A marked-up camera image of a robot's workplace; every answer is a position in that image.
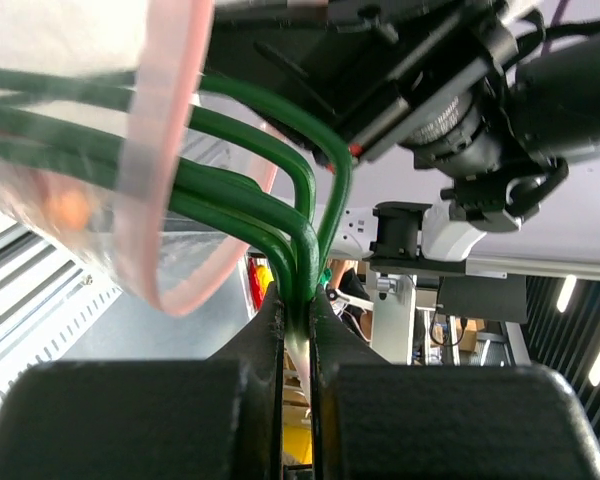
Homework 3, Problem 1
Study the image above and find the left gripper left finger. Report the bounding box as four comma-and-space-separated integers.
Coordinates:
0, 287, 285, 479

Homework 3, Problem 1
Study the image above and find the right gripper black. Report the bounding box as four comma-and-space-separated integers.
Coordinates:
205, 1, 567, 233

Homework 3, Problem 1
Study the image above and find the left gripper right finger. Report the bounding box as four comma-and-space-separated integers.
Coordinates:
308, 291, 600, 479

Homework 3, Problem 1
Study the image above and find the green onion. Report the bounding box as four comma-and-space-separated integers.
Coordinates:
0, 64, 354, 406

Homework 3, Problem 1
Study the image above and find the clear zip top bag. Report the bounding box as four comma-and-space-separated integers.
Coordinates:
0, 1, 276, 316

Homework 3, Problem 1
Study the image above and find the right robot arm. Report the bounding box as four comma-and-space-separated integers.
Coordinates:
205, 1, 600, 267

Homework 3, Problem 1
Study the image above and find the aluminium mounting rail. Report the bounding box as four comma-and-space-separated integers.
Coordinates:
0, 225, 80, 321

